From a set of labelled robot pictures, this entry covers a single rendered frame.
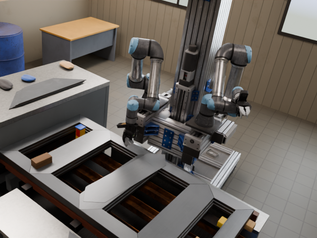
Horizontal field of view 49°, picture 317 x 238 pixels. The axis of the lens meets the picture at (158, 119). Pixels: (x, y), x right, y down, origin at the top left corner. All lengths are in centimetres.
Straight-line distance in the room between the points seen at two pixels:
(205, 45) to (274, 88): 315
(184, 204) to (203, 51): 115
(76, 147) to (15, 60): 243
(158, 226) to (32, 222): 73
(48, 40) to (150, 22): 176
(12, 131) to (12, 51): 223
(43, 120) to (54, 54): 301
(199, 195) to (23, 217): 107
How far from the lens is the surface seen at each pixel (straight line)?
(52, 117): 281
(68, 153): 251
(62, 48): 554
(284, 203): 394
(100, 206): 212
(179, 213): 215
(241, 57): 247
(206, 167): 368
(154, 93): 242
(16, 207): 232
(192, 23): 269
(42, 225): 220
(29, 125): 270
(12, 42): 469
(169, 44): 615
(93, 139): 266
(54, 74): 321
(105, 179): 230
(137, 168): 241
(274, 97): 576
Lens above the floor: 236
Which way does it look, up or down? 30 degrees down
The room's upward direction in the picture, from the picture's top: 9 degrees clockwise
